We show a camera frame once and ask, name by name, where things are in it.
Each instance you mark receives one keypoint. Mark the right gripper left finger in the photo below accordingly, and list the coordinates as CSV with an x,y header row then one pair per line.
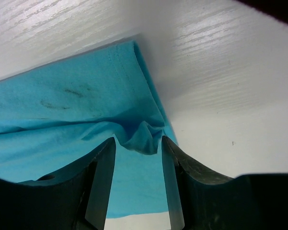
x,y
74,197

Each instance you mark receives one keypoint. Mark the turquoise t shirt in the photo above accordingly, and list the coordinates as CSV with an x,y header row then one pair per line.
x,y
52,115

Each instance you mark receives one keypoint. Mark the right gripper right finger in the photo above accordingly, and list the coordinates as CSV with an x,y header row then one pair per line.
x,y
200,198

